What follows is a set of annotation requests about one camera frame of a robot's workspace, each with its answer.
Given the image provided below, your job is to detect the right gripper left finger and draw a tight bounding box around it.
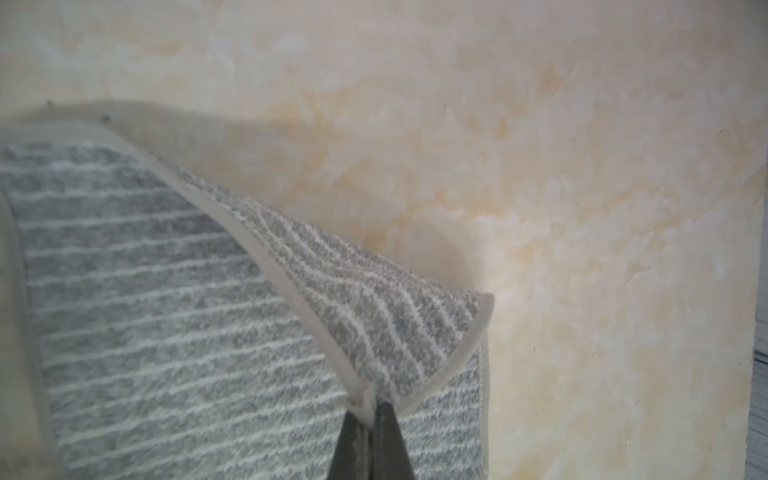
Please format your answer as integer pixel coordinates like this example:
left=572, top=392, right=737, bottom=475
left=326, top=412, right=371, bottom=480

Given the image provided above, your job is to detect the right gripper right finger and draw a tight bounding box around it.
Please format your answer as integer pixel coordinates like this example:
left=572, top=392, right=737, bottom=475
left=369, top=403, right=416, bottom=480

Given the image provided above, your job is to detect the grey striped square dishcloth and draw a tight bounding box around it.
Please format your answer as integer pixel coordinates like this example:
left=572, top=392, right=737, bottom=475
left=1, top=124, right=493, bottom=479

